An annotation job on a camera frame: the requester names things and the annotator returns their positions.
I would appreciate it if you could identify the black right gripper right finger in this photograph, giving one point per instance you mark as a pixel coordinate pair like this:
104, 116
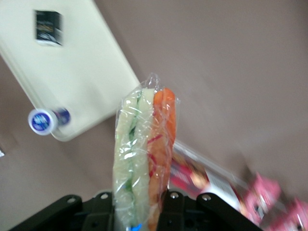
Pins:
183, 214

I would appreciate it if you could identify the blue lid yogurt cup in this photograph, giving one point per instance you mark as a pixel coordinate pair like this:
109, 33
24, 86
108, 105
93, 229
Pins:
42, 120

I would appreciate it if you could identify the red tartan cookie box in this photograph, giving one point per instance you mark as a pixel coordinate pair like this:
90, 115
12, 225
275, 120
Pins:
187, 178

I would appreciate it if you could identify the triangle sandwich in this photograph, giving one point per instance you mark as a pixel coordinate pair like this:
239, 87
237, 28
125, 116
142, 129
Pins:
144, 149

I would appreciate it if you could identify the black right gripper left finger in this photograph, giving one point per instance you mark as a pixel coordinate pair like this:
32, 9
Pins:
96, 214

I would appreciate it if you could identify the beige plastic tray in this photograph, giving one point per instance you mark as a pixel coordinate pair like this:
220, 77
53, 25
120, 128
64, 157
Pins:
79, 72

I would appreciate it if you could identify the small black snack box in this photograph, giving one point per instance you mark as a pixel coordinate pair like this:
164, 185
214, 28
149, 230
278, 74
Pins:
49, 27

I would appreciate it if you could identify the pink snack packet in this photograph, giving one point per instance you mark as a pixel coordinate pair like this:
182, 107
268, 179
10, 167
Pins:
261, 195
291, 216

